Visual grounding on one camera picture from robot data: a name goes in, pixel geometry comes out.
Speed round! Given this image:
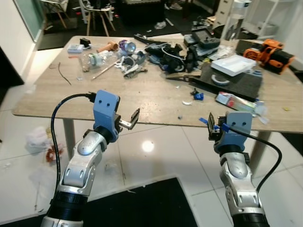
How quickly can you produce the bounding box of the light wooden table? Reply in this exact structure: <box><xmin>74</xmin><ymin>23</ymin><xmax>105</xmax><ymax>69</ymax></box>
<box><xmin>13</xmin><ymin>35</ymin><xmax>303</xmax><ymax>175</ymax></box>

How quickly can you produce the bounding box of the silver red snack wrapper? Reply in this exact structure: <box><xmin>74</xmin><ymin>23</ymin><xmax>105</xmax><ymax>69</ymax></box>
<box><xmin>215</xmin><ymin>91</ymin><xmax>266</xmax><ymax>116</ymax></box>

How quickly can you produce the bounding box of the small blue plastic part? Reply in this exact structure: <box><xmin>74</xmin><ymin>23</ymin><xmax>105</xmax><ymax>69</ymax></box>
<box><xmin>191</xmin><ymin>88</ymin><xmax>204</xmax><ymax>101</ymax></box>

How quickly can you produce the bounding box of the black flat board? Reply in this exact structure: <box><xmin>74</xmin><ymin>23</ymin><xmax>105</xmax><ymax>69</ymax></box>
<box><xmin>166</xmin><ymin>61</ymin><xmax>263</xmax><ymax>102</ymax></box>

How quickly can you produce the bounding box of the thin wooden stick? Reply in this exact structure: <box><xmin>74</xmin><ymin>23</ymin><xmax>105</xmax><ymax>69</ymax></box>
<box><xmin>91</xmin><ymin>61</ymin><xmax>119</xmax><ymax>79</ymax></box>

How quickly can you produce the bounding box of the white grey mechanism part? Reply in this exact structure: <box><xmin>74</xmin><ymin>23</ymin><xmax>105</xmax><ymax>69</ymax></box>
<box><xmin>116</xmin><ymin>54</ymin><xmax>147</xmax><ymax>76</ymax></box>

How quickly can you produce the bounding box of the crushed clear plastic bottle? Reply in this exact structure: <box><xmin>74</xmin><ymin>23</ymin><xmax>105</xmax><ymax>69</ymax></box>
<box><xmin>81</xmin><ymin>50</ymin><xmax>119</xmax><ymax>71</ymax></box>

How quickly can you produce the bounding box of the white flat tray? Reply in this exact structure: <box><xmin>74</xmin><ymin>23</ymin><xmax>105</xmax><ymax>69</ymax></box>
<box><xmin>211</xmin><ymin>54</ymin><xmax>257</xmax><ymax>76</ymax></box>

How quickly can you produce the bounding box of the purple drink can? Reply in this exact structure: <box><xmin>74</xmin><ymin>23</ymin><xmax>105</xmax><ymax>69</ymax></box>
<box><xmin>118</xmin><ymin>40</ymin><xmax>137</xmax><ymax>53</ymax></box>

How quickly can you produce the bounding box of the orange scrap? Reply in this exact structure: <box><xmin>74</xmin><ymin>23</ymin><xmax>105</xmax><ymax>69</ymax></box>
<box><xmin>46</xmin><ymin>148</ymin><xmax>60</xmax><ymax>164</ymax></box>

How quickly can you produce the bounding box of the small white box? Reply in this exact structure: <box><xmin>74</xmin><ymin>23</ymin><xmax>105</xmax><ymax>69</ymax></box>
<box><xmin>68</xmin><ymin>44</ymin><xmax>85</xmax><ymax>53</ymax></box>

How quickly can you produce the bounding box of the black floor mat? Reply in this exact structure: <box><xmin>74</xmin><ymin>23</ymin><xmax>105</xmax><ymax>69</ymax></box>
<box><xmin>0</xmin><ymin>177</ymin><xmax>198</xmax><ymax>227</ymax></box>

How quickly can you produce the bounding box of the crumpled white plastic bag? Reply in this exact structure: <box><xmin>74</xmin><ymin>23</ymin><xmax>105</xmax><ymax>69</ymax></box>
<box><xmin>25</xmin><ymin>125</ymin><xmax>55</xmax><ymax>157</ymax></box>

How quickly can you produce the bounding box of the black handheld controller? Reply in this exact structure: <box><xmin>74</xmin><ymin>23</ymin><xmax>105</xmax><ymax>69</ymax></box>
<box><xmin>191</xmin><ymin>27</ymin><xmax>221</xmax><ymax>50</ymax></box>

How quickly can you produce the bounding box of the orange and black tool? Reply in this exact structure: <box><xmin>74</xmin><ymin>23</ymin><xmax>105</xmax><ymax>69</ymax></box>
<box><xmin>243</xmin><ymin>39</ymin><xmax>295</xmax><ymax>75</ymax></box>

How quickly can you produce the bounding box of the tall clear plastic bottle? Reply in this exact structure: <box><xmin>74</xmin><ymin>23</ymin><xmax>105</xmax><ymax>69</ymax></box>
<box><xmin>220</xmin><ymin>0</ymin><xmax>251</xmax><ymax>48</ymax></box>

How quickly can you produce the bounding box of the wooden leg chair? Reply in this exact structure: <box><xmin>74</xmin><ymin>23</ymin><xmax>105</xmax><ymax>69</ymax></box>
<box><xmin>78</xmin><ymin>0</ymin><xmax>116</xmax><ymax>36</ymax></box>

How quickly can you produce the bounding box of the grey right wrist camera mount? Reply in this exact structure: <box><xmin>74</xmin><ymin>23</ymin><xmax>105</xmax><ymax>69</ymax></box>
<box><xmin>214</xmin><ymin>112</ymin><xmax>254</xmax><ymax>153</ymax></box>

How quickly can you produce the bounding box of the black gripper assembly with cable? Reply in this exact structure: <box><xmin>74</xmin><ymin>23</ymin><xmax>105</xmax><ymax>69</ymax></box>
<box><xmin>144</xmin><ymin>43</ymin><xmax>197</xmax><ymax>72</ymax></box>

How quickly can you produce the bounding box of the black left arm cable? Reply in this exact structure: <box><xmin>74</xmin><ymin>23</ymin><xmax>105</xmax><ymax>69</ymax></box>
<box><xmin>50</xmin><ymin>93</ymin><xmax>96</xmax><ymax>194</ymax></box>

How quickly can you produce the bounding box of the tan plastic handle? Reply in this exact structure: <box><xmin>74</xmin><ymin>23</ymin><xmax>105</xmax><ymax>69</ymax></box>
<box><xmin>97</xmin><ymin>41</ymin><xmax>118</xmax><ymax>53</ymax></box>

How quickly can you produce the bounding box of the thin black wire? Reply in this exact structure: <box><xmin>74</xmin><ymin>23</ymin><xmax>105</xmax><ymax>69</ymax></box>
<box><xmin>58</xmin><ymin>61</ymin><xmax>71</xmax><ymax>86</ymax></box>

